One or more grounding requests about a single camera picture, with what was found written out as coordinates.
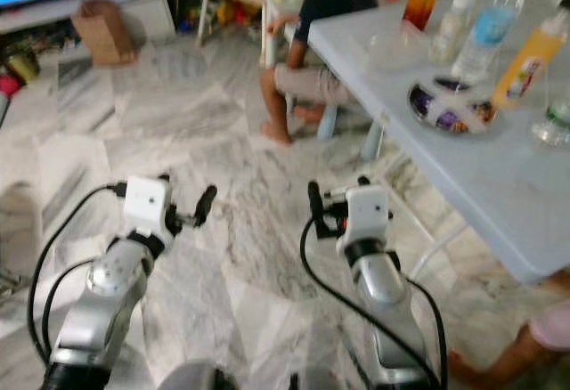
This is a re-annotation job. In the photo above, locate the light blue plastic stool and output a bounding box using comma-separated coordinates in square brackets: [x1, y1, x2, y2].
[316, 103, 386, 163]

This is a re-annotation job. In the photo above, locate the round plate with purple packets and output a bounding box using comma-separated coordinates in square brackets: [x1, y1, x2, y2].
[407, 76, 496, 135]

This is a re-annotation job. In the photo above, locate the white folding table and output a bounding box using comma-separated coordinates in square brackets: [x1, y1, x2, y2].
[307, 0, 570, 286]

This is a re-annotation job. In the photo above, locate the brown paper bag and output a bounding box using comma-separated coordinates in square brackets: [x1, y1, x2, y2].
[72, 0, 140, 67]

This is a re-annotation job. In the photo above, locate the grey robot left leg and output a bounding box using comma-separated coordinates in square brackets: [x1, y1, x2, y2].
[155, 360, 238, 390]

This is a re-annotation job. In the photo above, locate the white television cabinet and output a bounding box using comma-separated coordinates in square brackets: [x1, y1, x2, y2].
[0, 0, 177, 44]

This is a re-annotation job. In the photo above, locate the child in dark shirt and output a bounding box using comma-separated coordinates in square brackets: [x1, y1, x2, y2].
[259, 0, 380, 146]

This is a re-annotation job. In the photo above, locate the small clear white bottle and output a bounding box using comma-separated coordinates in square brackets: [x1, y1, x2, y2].
[428, 0, 476, 63]

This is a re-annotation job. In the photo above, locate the red round toy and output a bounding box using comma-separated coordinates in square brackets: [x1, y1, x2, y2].
[0, 73, 22, 99]

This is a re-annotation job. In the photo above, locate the blue label water bottle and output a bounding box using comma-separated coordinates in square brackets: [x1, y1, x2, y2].
[452, 0, 532, 85]

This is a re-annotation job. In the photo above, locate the clear bottle with green label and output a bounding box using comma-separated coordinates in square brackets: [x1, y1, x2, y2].
[531, 94, 570, 150]

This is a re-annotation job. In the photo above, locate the yellow orange juice bottle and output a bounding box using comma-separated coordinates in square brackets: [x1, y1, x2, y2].
[491, 11, 570, 111]

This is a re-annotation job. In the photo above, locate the bare leg of person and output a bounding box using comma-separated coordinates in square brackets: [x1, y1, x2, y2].
[448, 268, 570, 388]

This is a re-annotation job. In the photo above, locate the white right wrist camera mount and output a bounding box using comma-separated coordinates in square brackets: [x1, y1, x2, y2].
[336, 183, 392, 255]

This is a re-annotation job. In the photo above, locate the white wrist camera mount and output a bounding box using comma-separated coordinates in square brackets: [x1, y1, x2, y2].
[123, 176, 175, 241]
[336, 183, 392, 255]

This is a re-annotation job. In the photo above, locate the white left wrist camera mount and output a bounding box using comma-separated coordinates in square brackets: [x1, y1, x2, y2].
[123, 176, 175, 241]

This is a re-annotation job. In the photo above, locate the short black left arm cable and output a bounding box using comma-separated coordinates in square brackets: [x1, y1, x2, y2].
[42, 259, 96, 355]

